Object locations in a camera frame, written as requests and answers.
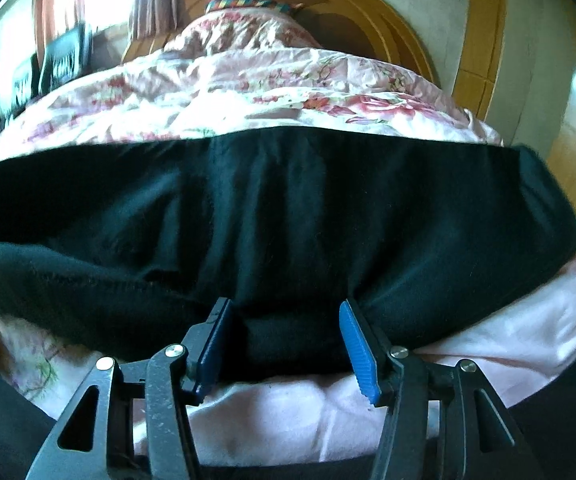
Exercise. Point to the wooden headboard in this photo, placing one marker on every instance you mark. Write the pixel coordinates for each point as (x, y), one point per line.
(368, 5)

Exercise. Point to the red-brown curtain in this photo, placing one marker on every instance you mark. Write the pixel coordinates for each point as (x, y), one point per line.
(50, 5)

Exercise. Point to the floral pillow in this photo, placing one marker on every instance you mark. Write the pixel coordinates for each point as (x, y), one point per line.
(248, 30)

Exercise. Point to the black pants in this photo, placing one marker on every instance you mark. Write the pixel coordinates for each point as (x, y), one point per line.
(288, 220)

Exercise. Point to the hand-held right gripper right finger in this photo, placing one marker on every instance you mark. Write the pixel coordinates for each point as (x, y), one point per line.
(360, 350)

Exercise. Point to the black office chair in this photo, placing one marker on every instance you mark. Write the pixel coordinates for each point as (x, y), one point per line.
(60, 57)

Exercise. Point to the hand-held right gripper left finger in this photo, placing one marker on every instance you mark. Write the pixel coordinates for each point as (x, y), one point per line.
(215, 345)

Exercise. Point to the colourful striped pillow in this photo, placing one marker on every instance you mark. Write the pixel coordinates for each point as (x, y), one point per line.
(248, 4)

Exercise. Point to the pink floral bed sheet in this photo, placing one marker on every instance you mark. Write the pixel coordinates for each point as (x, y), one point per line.
(278, 90)

